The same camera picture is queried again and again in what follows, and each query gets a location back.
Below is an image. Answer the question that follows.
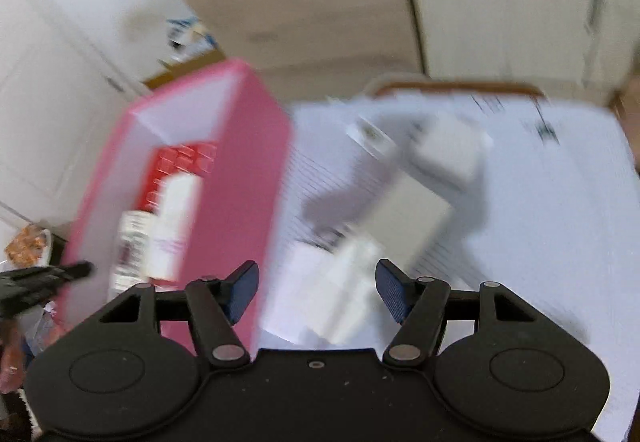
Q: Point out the pink cardboard box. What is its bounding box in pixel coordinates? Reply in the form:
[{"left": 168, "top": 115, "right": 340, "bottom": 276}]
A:
[{"left": 55, "top": 58, "right": 292, "bottom": 330}]

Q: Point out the white TCL remote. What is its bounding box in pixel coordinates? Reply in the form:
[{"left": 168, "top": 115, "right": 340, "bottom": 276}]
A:
[{"left": 357, "top": 173, "right": 452, "bottom": 271}]

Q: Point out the grey-button air conditioner remote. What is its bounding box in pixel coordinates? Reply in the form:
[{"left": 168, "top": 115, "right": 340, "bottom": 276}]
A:
[{"left": 107, "top": 210, "right": 155, "bottom": 299}]

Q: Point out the white square charger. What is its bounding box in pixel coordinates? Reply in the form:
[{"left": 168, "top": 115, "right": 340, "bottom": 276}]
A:
[{"left": 411, "top": 115, "right": 492, "bottom": 190}]

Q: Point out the small white plug adapter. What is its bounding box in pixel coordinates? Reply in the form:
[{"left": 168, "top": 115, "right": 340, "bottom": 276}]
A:
[{"left": 347, "top": 118, "right": 399, "bottom": 162}]

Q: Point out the cream air conditioner remote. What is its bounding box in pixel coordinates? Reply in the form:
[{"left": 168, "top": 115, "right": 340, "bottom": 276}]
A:
[{"left": 145, "top": 172, "right": 203, "bottom": 283}]

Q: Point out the white patterned table cloth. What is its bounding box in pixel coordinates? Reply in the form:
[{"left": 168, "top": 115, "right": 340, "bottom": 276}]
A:
[{"left": 260, "top": 95, "right": 639, "bottom": 441}]

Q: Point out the cardboard box on floor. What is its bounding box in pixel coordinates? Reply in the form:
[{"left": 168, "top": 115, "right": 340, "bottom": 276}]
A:
[{"left": 142, "top": 50, "right": 226, "bottom": 90}]

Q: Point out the white door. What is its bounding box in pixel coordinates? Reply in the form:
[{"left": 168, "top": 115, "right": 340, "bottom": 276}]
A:
[{"left": 1, "top": 0, "right": 137, "bottom": 237}]

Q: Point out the light wood wardrobe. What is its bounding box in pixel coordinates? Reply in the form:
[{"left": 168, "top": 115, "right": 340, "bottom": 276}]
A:
[{"left": 389, "top": 0, "right": 640, "bottom": 99}]

